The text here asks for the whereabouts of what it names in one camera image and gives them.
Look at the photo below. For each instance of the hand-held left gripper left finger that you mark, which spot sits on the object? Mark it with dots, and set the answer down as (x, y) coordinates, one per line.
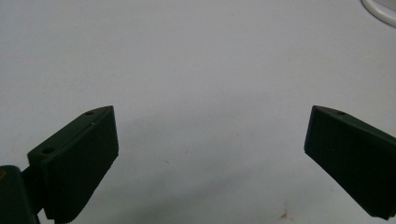
(77, 161)

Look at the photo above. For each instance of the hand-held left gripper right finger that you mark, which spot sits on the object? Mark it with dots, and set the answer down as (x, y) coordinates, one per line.
(351, 152)

